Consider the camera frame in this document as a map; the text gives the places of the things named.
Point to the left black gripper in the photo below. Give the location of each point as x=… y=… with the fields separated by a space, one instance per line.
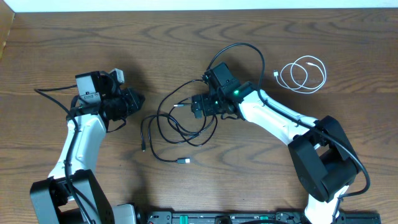
x=134 y=104

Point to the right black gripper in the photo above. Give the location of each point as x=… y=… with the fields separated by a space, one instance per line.
x=207 y=110

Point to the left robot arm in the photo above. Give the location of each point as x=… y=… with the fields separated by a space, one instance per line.
x=71 y=193

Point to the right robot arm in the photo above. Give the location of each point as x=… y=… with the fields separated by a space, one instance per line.
x=324 y=160

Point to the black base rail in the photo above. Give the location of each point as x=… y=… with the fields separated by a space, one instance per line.
x=162 y=217

